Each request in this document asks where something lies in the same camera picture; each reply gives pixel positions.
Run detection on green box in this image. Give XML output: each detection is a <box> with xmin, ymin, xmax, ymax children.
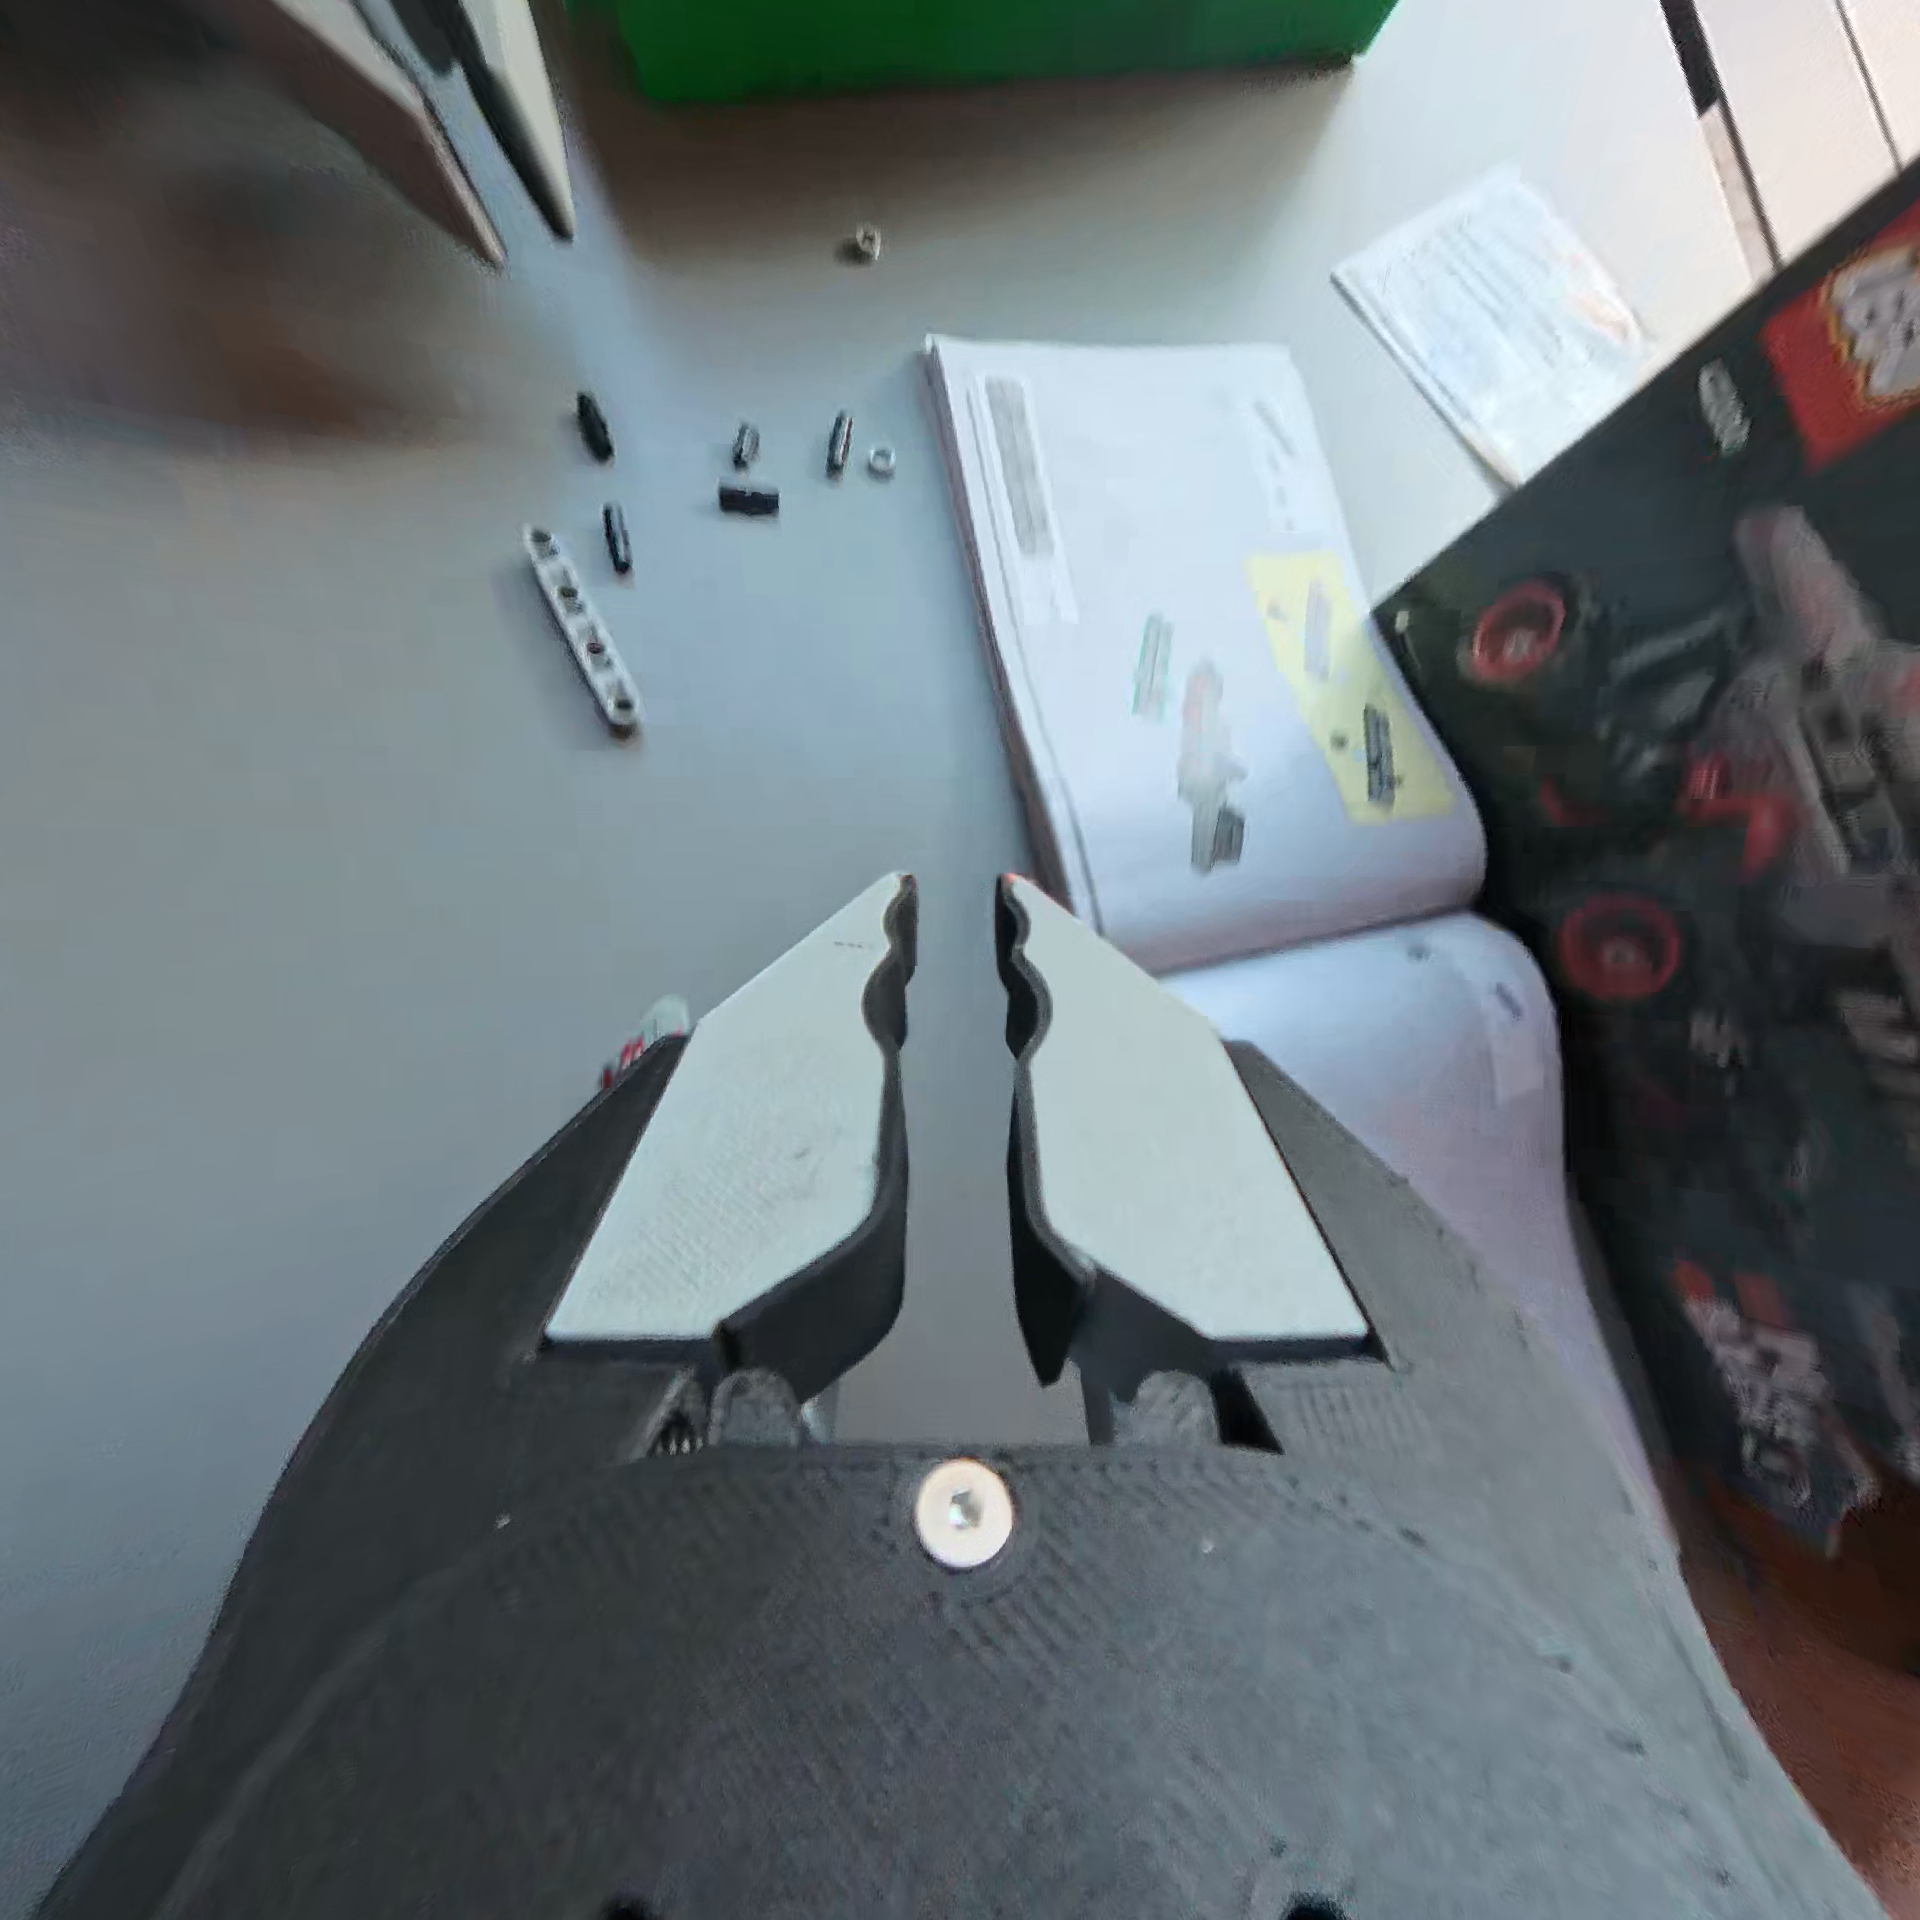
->
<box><xmin>613</xmin><ymin>0</ymin><xmax>1401</xmax><ymax>106</ymax></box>

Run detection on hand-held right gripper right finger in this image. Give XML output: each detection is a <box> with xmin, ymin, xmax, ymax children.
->
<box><xmin>993</xmin><ymin>873</ymin><xmax>1377</xmax><ymax>1389</ymax></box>

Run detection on white sticker sheet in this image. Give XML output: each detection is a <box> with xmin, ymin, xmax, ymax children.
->
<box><xmin>1331</xmin><ymin>163</ymin><xmax>1647</xmax><ymax>490</ymax></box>

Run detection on black lego set box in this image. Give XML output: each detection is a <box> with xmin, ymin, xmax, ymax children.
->
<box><xmin>1370</xmin><ymin>195</ymin><xmax>1920</xmax><ymax>1562</ymax></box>

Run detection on white cabinet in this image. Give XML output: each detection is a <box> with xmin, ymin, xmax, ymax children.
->
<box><xmin>1657</xmin><ymin>0</ymin><xmax>1920</xmax><ymax>289</ymax></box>

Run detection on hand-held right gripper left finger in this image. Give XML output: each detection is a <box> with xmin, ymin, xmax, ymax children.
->
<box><xmin>544</xmin><ymin>871</ymin><xmax>921</xmax><ymax>1408</ymax></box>

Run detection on light grey lego beam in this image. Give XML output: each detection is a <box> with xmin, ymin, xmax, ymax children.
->
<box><xmin>521</xmin><ymin>523</ymin><xmax>643</xmax><ymax>741</ymax></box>

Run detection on open lego instruction booklet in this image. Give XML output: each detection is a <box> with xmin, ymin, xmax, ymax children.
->
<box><xmin>918</xmin><ymin>333</ymin><xmax>1653</xmax><ymax>1489</ymax></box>

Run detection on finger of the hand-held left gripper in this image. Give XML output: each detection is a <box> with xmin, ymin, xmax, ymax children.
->
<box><xmin>256</xmin><ymin>0</ymin><xmax>510</xmax><ymax>271</ymax></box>
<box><xmin>403</xmin><ymin>0</ymin><xmax>579</xmax><ymax>242</ymax></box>

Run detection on grey lego panel red stickers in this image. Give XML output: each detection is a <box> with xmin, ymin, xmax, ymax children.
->
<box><xmin>598</xmin><ymin>995</ymin><xmax>694</xmax><ymax>1092</ymax></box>

